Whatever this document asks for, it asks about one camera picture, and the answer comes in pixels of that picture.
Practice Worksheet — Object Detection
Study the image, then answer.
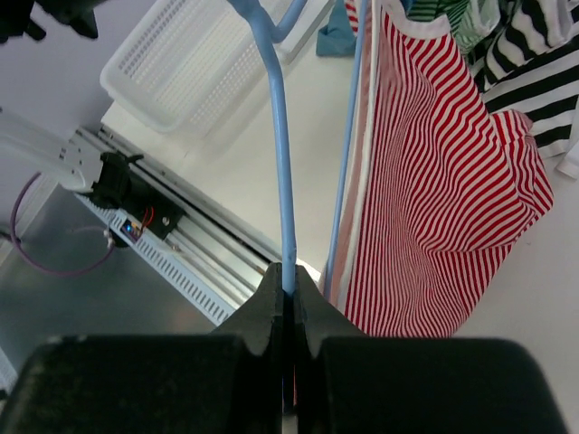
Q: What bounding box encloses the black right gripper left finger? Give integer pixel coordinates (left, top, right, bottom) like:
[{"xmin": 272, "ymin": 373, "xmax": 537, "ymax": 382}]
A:
[{"xmin": 212, "ymin": 263, "xmax": 285, "ymax": 353}]

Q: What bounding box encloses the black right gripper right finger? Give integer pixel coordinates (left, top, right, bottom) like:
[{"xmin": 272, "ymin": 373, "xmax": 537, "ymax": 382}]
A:
[{"xmin": 293, "ymin": 265, "xmax": 364, "ymax": 357}]

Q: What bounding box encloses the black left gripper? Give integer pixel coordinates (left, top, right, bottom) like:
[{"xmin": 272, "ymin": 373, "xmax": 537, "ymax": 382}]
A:
[{"xmin": 0, "ymin": 0, "xmax": 100, "ymax": 44}]

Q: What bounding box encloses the red striped tank top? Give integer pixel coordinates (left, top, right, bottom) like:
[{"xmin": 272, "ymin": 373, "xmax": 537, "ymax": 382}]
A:
[{"xmin": 327, "ymin": 1, "xmax": 554, "ymax": 337}]

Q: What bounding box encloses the light blue wire hanger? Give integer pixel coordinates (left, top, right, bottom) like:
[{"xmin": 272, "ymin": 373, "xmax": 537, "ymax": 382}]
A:
[{"xmin": 230, "ymin": 0, "xmax": 368, "ymax": 296}]

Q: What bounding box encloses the black striped tank top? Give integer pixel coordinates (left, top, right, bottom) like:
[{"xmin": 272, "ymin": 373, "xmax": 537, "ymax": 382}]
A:
[{"xmin": 467, "ymin": 1, "xmax": 578, "ymax": 158}]

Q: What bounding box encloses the green striped tank top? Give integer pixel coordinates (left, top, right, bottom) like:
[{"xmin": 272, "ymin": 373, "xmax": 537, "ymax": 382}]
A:
[{"xmin": 403, "ymin": 0, "xmax": 501, "ymax": 54}]

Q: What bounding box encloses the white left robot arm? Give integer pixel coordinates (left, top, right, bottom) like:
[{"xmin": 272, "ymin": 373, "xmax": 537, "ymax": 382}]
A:
[{"xmin": 1, "ymin": 1, "xmax": 152, "ymax": 213}]

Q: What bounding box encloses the teal tank top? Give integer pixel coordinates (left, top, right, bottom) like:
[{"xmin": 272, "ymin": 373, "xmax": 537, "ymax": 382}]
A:
[{"xmin": 316, "ymin": 0, "xmax": 358, "ymax": 58}]

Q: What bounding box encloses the white plastic basket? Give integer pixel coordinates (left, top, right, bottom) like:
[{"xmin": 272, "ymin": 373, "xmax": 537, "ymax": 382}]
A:
[{"xmin": 100, "ymin": 0, "xmax": 265, "ymax": 137}]

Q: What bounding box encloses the white clothes rack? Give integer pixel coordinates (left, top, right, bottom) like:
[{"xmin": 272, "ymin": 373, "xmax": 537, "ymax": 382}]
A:
[{"xmin": 276, "ymin": 27, "xmax": 318, "ymax": 65}]

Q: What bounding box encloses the aluminium mounting rail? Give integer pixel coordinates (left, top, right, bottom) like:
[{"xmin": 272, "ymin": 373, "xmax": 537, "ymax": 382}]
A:
[{"xmin": 76, "ymin": 126, "xmax": 286, "ymax": 308}]

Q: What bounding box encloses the white slotted cable duct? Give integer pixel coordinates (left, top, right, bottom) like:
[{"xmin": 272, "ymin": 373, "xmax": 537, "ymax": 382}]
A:
[{"xmin": 76, "ymin": 194, "xmax": 234, "ymax": 326}]

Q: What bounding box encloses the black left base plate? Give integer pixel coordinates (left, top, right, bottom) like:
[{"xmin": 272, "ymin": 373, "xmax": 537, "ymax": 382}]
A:
[{"xmin": 120, "ymin": 177, "xmax": 185, "ymax": 242}]

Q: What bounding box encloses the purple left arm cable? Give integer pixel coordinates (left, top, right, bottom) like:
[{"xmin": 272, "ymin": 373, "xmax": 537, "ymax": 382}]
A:
[{"xmin": 9, "ymin": 171, "xmax": 117, "ymax": 276}]

